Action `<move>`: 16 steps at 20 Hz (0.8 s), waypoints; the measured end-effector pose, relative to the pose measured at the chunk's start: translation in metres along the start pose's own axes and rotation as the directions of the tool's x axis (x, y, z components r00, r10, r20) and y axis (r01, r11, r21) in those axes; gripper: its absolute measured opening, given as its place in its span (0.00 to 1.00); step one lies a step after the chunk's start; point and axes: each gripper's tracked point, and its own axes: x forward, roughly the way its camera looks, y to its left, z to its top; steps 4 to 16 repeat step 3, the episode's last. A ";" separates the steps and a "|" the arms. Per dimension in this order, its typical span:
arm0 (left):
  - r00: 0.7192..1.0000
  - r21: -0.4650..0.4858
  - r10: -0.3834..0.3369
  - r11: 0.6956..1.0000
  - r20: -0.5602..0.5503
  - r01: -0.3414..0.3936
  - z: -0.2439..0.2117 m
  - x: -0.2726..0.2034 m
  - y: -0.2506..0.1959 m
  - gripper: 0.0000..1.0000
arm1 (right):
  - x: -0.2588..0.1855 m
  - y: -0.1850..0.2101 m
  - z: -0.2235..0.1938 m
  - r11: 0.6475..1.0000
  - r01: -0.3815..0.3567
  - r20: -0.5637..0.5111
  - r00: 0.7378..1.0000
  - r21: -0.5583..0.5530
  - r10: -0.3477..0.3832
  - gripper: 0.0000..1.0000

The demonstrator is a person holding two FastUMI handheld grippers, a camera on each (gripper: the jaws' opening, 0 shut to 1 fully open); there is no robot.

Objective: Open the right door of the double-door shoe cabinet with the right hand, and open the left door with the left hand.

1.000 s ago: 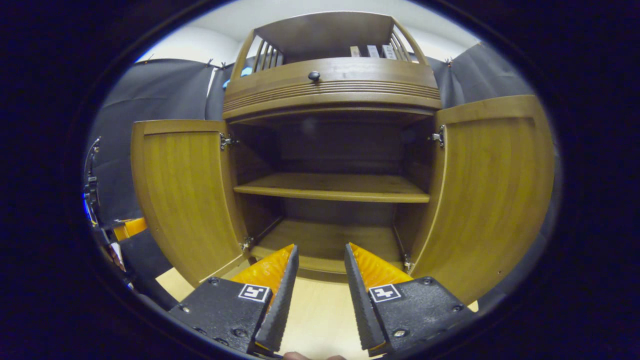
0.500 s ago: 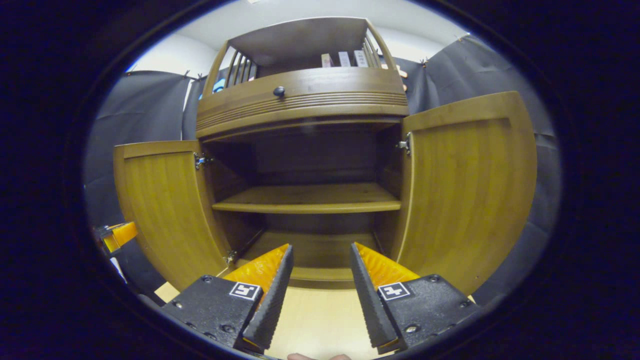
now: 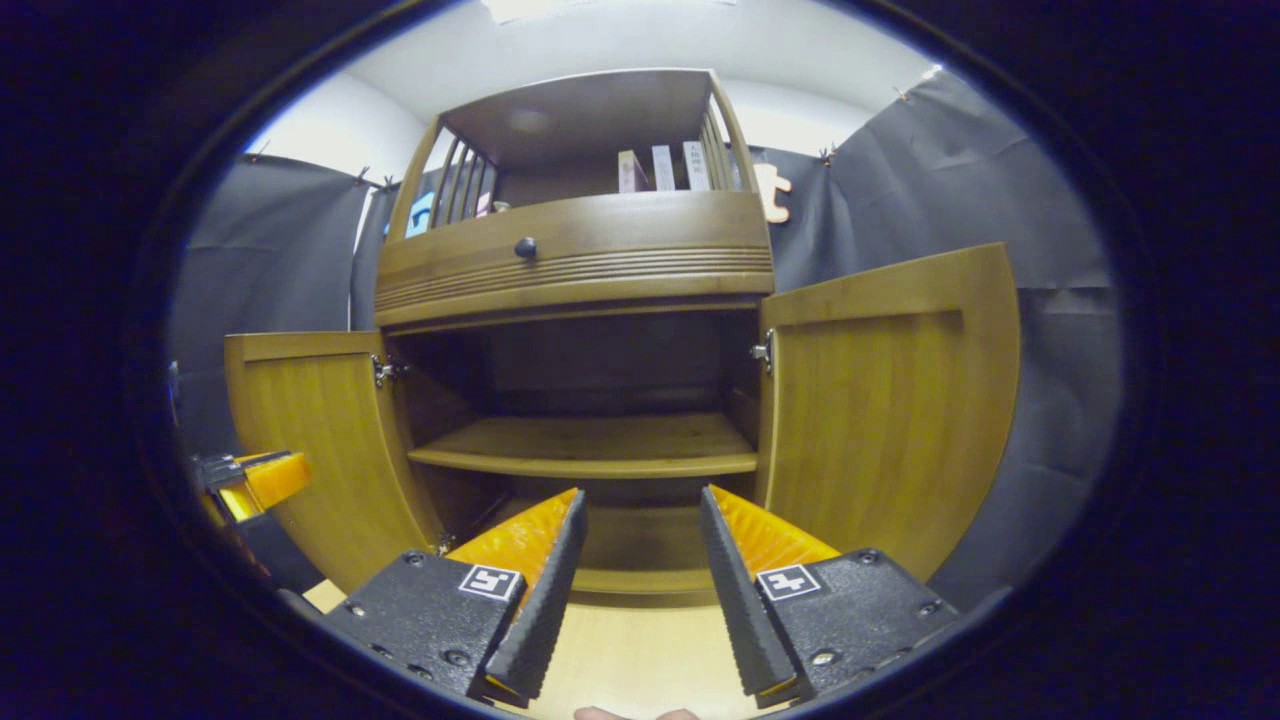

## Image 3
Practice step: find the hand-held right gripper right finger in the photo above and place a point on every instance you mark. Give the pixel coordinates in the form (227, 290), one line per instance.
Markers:
(745, 610)

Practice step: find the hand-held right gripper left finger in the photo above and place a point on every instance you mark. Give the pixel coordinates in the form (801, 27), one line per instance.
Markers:
(545, 610)

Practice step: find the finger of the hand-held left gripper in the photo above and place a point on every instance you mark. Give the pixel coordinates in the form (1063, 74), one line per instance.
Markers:
(270, 478)
(230, 508)

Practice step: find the wooden cabinet door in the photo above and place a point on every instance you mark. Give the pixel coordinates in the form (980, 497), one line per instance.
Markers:
(890, 420)
(330, 430)

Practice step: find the wooden double-door shoe cabinet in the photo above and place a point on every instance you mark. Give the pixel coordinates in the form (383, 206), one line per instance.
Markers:
(580, 300)

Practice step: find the metal door hinge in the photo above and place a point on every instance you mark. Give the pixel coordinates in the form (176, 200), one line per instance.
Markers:
(383, 372)
(763, 352)

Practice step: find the wooden cabinet drawer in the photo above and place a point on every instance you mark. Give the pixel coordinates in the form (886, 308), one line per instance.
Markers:
(640, 230)

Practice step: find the wooden inner shelf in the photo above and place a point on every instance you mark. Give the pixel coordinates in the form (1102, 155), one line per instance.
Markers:
(590, 445)

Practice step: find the black round drawer knob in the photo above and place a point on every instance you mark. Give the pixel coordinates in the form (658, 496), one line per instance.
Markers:
(525, 248)

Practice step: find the white book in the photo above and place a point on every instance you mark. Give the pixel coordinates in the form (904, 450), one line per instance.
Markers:
(696, 166)

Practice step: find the grey book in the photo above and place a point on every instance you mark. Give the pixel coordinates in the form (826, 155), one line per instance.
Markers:
(663, 168)

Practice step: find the large ceiling light panel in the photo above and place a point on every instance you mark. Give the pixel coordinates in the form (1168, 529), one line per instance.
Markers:
(610, 8)

